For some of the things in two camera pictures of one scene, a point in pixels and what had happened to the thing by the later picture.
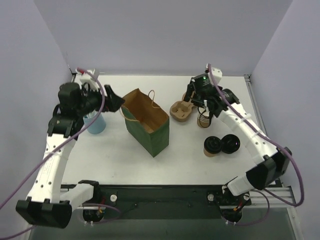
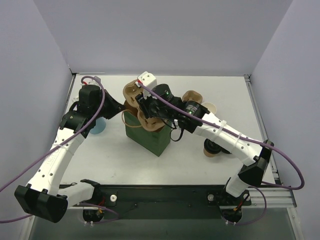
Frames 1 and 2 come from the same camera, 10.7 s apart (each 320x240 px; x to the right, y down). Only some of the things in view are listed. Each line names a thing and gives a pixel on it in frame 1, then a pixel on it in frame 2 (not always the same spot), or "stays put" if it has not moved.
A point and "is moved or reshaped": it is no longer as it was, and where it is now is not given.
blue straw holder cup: x=99 y=126 stays put
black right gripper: x=200 y=102 to x=145 y=105
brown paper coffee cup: x=209 y=154 stays put
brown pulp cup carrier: x=180 y=110 is moved or reshaped
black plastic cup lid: x=212 y=144 stays put
